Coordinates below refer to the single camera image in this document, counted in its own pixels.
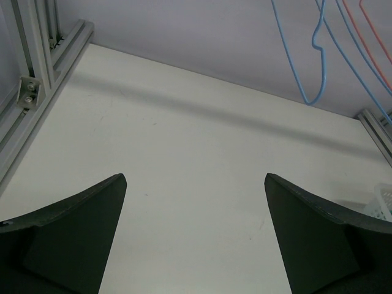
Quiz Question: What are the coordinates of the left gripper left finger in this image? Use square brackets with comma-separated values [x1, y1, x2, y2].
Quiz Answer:
[1, 173, 127, 293]

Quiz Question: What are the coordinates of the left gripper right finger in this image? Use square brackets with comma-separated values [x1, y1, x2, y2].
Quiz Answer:
[264, 173, 391, 293]

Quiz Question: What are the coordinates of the blue hanger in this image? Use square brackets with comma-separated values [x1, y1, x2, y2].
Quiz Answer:
[317, 1, 391, 118]
[271, 1, 328, 106]
[336, 1, 391, 95]

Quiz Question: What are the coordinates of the white plastic basket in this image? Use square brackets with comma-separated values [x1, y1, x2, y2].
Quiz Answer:
[363, 183, 391, 222]

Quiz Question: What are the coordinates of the right aluminium frame post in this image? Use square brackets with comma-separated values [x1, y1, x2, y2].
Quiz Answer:
[358, 109, 391, 165]

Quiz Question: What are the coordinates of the aluminium frame post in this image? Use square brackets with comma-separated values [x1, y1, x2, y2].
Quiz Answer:
[358, 109, 391, 165]
[1, 1, 94, 190]

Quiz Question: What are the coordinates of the left aluminium frame post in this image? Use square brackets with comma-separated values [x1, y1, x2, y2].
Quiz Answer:
[1, 1, 94, 190]

